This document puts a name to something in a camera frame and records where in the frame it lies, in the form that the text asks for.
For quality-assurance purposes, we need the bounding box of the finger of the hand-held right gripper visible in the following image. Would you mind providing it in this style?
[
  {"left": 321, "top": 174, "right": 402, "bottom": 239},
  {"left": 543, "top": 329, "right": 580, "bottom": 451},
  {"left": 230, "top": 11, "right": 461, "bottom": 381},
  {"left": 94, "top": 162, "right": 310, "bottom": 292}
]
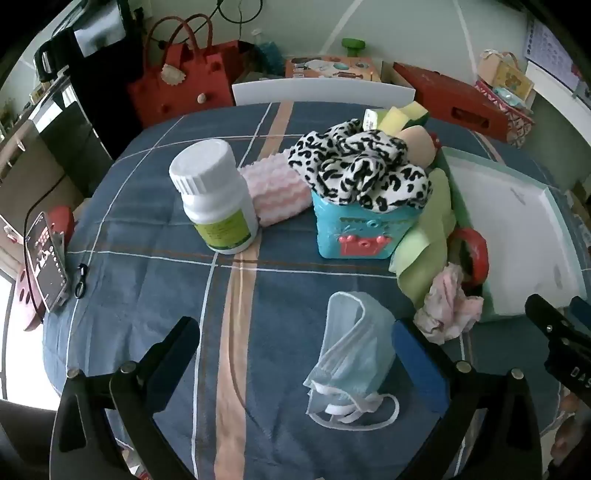
[
  {"left": 569, "top": 295, "right": 591, "bottom": 334},
  {"left": 525, "top": 293, "right": 580, "bottom": 354}
]

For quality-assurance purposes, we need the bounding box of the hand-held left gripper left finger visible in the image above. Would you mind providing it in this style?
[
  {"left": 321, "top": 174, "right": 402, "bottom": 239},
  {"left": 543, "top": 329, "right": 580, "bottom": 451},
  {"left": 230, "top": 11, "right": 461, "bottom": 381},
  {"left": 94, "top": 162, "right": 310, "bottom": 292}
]
[{"left": 50, "top": 316, "right": 201, "bottom": 480}]

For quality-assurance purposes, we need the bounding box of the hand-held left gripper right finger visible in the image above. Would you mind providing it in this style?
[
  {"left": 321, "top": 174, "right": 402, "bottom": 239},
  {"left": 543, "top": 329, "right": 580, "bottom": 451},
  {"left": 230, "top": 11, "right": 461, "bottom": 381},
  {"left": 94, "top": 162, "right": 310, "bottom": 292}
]
[{"left": 392, "top": 318, "right": 543, "bottom": 480}]

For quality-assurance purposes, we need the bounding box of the blue face mask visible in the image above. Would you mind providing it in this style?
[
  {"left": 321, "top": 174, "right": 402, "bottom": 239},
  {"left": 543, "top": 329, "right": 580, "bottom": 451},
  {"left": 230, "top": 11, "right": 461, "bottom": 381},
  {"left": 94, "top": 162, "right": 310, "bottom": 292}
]
[{"left": 302, "top": 292, "right": 400, "bottom": 431}]

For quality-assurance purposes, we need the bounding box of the red ring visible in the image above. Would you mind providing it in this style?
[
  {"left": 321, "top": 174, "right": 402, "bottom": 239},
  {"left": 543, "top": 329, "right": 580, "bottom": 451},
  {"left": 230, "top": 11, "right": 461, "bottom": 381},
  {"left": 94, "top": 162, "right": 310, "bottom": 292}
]
[{"left": 447, "top": 227, "right": 489, "bottom": 289}]

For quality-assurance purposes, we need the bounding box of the mint green tray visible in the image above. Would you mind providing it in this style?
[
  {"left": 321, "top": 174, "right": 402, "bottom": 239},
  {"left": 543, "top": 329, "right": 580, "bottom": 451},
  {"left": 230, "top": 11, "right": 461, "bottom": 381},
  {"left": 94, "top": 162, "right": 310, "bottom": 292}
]
[{"left": 436, "top": 147, "right": 589, "bottom": 324}]

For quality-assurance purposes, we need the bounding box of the teal plastic box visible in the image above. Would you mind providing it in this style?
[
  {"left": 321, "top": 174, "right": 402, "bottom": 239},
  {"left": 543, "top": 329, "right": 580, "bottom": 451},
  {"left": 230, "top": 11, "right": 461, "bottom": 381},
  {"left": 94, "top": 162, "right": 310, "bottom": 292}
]
[{"left": 310, "top": 187, "right": 432, "bottom": 260}]

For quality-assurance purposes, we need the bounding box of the pink striped fluffy cloth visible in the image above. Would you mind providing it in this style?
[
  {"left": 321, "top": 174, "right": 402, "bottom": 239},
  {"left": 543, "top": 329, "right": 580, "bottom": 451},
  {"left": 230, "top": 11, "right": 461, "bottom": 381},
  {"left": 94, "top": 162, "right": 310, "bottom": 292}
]
[{"left": 238, "top": 154, "right": 312, "bottom": 227}]

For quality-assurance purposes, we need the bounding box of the leopard print cloth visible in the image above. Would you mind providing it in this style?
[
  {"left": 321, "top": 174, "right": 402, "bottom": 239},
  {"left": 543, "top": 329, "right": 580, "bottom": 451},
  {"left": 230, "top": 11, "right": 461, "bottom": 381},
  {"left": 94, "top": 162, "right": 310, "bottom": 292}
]
[{"left": 287, "top": 119, "right": 434, "bottom": 213}]

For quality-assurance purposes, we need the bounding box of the beige makeup puff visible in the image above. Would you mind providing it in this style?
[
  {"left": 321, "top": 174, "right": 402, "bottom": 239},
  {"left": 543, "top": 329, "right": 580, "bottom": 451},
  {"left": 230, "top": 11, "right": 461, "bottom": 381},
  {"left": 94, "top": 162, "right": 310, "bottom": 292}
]
[{"left": 397, "top": 126, "right": 437, "bottom": 168}]

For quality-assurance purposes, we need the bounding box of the yellow sponge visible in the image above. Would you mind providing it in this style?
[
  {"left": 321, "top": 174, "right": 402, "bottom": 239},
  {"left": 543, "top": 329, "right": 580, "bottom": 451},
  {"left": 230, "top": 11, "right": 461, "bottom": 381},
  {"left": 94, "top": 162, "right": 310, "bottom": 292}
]
[{"left": 378, "top": 102, "right": 430, "bottom": 134}]

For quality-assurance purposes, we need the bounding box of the person's right hand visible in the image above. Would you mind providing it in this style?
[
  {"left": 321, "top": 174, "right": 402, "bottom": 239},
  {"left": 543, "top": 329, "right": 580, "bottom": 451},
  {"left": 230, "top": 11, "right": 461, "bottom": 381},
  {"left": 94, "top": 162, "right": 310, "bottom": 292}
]
[{"left": 556, "top": 394, "right": 591, "bottom": 467}]

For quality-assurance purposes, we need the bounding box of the blue plaid blanket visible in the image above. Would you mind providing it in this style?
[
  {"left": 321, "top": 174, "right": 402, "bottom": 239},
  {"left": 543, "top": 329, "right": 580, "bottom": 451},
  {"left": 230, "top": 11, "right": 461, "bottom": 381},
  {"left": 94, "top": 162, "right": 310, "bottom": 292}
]
[{"left": 41, "top": 102, "right": 573, "bottom": 480}]

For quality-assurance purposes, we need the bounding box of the pink board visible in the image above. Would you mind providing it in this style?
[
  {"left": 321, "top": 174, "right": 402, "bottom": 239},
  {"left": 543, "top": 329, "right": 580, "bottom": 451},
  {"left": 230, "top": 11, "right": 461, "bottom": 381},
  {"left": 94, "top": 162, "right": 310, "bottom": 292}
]
[{"left": 14, "top": 272, "right": 47, "bottom": 332}]

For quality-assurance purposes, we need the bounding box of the black handheld device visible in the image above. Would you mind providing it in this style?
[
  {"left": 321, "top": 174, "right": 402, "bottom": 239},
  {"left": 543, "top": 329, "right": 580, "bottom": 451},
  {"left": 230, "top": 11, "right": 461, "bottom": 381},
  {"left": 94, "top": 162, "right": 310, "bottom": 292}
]
[{"left": 25, "top": 211, "right": 70, "bottom": 311}]

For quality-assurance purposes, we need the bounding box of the red round object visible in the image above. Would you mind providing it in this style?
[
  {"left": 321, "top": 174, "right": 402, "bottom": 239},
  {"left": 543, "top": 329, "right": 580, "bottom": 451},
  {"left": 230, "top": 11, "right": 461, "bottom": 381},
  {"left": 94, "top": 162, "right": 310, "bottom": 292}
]
[{"left": 46, "top": 206, "right": 75, "bottom": 238}]

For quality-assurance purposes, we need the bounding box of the white pill bottle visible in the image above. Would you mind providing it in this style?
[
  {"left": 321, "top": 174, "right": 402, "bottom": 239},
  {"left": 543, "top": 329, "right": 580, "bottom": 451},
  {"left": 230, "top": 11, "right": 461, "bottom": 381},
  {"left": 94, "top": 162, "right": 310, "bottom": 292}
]
[{"left": 168, "top": 138, "right": 259, "bottom": 254}]

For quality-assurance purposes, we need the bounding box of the beige small bag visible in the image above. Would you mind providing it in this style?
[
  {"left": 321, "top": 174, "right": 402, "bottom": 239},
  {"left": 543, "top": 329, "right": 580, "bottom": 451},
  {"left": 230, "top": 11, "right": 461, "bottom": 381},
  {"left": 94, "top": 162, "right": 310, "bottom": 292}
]
[{"left": 478, "top": 48, "right": 536, "bottom": 100}]

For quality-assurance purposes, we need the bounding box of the dark cabinet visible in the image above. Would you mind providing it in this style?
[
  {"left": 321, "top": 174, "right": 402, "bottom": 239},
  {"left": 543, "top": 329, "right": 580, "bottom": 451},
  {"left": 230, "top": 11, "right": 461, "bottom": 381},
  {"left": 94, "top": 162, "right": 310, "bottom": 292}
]
[{"left": 39, "top": 88, "right": 114, "bottom": 197}]

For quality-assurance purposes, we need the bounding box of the red felt handbag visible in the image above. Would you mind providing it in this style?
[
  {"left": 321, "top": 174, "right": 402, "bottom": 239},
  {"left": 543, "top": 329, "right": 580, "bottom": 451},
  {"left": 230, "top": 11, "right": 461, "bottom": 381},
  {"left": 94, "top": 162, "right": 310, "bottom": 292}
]
[{"left": 127, "top": 14, "right": 234, "bottom": 127}]

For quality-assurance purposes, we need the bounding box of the white foam board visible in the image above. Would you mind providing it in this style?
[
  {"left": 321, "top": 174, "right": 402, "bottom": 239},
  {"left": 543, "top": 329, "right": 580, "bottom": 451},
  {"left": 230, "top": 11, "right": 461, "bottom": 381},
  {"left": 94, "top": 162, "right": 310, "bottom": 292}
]
[{"left": 231, "top": 78, "right": 416, "bottom": 109}]

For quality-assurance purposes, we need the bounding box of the plastic water bottle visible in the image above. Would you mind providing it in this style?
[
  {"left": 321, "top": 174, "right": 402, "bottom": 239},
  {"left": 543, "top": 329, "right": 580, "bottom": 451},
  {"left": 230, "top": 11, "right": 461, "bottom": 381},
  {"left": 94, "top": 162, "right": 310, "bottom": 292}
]
[{"left": 252, "top": 30, "right": 282, "bottom": 77}]

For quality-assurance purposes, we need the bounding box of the electric kettle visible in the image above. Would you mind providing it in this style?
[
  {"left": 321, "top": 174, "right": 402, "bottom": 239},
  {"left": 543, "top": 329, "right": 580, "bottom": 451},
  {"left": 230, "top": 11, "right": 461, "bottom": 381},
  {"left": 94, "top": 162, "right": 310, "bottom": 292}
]
[{"left": 34, "top": 39, "right": 70, "bottom": 84}]

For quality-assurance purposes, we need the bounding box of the wall chart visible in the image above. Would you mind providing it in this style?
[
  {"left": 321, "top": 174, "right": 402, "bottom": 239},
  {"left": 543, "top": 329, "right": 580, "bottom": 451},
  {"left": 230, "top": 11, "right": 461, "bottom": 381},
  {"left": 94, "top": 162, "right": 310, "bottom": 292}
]
[{"left": 524, "top": 18, "right": 587, "bottom": 93}]

